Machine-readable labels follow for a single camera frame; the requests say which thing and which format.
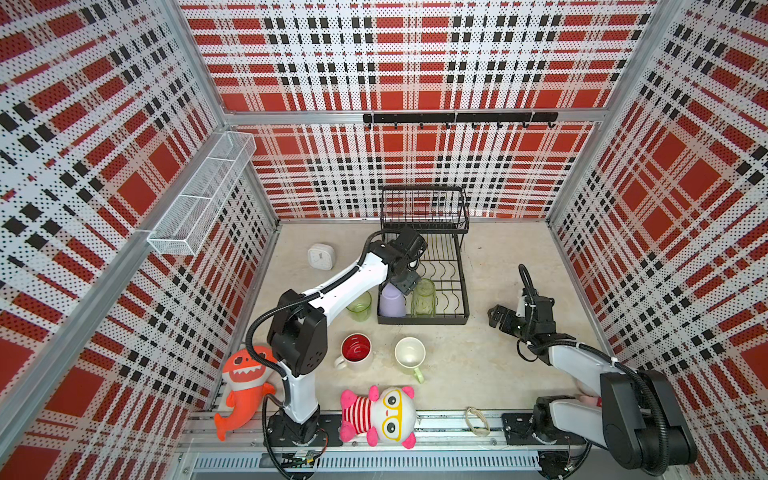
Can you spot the white square device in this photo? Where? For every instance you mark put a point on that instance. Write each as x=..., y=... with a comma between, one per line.
x=321, y=256

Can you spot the red and white mug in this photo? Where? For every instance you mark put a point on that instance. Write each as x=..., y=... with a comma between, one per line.
x=355, y=353

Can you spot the pink striped plush doll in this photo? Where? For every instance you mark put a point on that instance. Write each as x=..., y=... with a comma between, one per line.
x=378, y=417

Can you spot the lilac plastic cup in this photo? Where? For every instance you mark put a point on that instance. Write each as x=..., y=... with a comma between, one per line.
x=392, y=302

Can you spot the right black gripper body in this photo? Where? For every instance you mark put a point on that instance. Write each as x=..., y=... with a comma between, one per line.
x=528, y=329

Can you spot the pink frog plush toy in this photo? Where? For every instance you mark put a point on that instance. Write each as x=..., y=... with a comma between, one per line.
x=589, y=393

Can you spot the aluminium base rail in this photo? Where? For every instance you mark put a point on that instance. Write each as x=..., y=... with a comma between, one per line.
x=468, y=442

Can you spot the cream mug green handle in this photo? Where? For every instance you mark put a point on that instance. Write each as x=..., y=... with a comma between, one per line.
x=410, y=354

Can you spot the black wall hook rail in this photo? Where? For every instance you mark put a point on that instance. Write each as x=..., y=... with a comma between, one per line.
x=523, y=118

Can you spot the white wire wall basket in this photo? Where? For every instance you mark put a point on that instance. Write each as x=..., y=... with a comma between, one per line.
x=184, y=227

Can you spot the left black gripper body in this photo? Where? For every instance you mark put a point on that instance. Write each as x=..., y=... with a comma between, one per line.
x=406, y=281

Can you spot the short green glass cup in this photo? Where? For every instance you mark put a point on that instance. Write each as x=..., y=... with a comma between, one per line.
x=360, y=308

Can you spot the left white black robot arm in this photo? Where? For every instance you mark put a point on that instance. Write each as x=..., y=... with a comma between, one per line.
x=291, y=339

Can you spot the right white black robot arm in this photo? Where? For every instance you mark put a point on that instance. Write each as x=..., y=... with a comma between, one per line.
x=636, y=417

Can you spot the tall green glass cup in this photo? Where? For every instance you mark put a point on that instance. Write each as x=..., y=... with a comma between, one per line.
x=424, y=299

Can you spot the red shark plush toy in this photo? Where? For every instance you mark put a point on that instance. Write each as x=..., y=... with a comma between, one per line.
x=248, y=380

